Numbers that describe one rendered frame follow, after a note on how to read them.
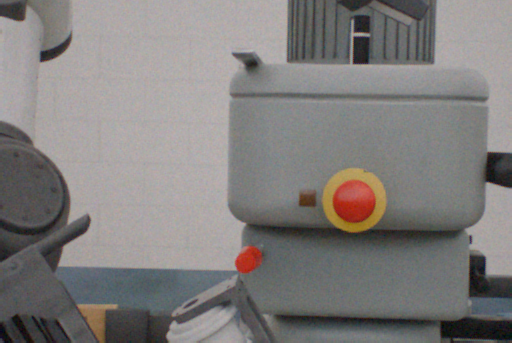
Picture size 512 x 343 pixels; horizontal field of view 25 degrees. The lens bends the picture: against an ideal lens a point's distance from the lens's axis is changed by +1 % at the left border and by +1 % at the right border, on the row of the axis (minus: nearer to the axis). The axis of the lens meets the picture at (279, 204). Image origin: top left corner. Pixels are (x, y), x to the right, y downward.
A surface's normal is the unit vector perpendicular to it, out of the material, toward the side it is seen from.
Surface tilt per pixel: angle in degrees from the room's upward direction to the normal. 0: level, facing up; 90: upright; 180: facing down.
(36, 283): 66
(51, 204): 61
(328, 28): 90
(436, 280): 90
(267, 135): 90
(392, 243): 90
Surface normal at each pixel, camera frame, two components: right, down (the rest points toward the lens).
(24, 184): 0.59, -0.44
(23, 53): 0.78, -0.35
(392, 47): 0.36, 0.06
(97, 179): -0.07, 0.05
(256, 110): -0.53, 0.04
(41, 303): -0.03, -0.37
